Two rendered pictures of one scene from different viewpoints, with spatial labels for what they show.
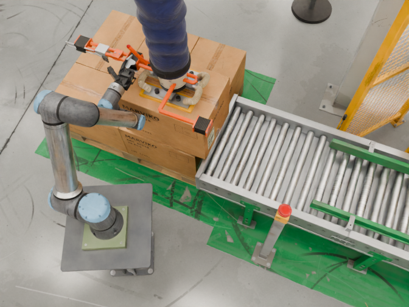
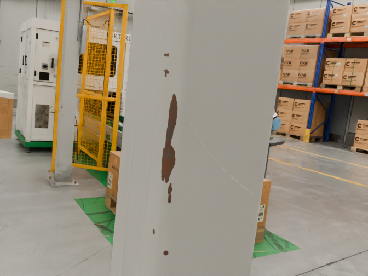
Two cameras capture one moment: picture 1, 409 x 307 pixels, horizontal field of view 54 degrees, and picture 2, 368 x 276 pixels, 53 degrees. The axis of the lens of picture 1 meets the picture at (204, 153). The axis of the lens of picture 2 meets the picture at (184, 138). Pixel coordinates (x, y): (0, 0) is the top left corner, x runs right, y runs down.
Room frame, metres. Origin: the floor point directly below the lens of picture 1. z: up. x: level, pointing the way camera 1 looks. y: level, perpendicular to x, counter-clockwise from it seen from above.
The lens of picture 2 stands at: (4.70, 2.07, 1.26)
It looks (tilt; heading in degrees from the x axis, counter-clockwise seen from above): 8 degrees down; 212
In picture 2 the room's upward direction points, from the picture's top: 6 degrees clockwise
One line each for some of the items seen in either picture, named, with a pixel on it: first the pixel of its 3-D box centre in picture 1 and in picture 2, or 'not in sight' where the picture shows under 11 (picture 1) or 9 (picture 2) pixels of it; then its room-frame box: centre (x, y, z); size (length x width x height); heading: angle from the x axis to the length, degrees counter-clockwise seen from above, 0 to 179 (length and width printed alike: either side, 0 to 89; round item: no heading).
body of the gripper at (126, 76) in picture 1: (124, 78); not in sight; (1.42, 0.43, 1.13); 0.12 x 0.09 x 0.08; 153
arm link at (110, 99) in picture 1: (109, 102); not in sight; (1.28, 0.51, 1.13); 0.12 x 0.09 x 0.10; 153
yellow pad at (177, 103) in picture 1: (167, 95); not in sight; (1.36, 0.19, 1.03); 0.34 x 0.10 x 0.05; 63
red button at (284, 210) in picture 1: (284, 211); not in sight; (0.62, -0.39, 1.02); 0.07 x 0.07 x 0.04
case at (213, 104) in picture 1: (174, 105); not in sight; (1.44, 0.17, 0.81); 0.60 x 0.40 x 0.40; 62
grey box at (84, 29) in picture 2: not in sight; (81, 39); (1.80, -1.17, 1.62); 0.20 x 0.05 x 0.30; 63
